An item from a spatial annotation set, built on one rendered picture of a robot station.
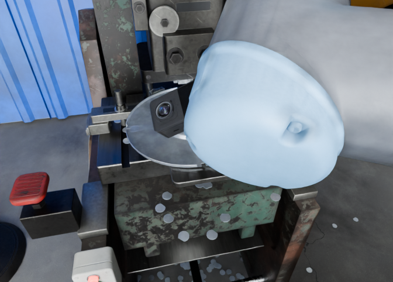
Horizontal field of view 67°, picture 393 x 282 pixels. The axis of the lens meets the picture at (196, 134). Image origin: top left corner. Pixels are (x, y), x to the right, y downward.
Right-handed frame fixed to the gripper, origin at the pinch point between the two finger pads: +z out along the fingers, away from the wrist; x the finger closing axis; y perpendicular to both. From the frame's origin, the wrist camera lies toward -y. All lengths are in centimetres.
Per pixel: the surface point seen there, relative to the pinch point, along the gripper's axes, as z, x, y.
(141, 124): 16.2, 14.6, -9.2
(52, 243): 99, 9, -54
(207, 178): 8.3, -2.8, 0.4
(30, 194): 12.4, 2.3, -30.9
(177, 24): -2.2, 24.4, 0.3
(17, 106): 125, 101, -79
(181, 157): 10.6, 3.0, -3.2
